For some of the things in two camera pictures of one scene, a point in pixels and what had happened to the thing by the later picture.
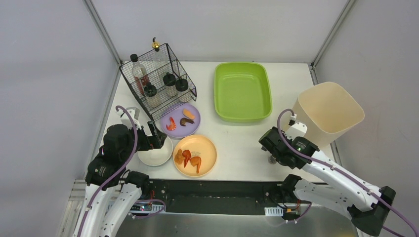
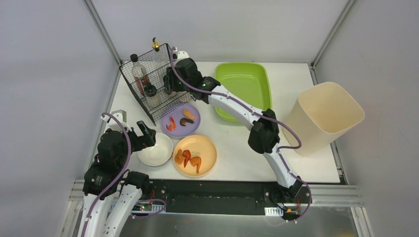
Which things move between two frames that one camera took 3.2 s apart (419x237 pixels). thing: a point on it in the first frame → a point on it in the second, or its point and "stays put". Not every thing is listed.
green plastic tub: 242,92 stays put
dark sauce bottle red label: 140,73 stays put
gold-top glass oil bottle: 162,65 stays put
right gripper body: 269,145 → 169,80
